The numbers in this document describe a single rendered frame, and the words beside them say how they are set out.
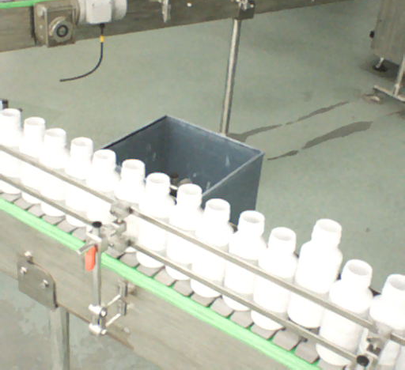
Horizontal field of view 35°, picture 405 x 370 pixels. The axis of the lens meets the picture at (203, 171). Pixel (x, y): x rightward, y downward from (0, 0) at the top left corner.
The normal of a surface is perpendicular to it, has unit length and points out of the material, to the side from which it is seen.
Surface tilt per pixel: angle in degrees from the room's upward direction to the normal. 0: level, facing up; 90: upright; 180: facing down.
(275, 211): 0
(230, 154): 90
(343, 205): 0
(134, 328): 90
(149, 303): 90
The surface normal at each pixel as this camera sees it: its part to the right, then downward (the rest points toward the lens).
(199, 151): -0.56, 0.37
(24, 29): 0.61, 0.44
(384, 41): -0.78, 0.26
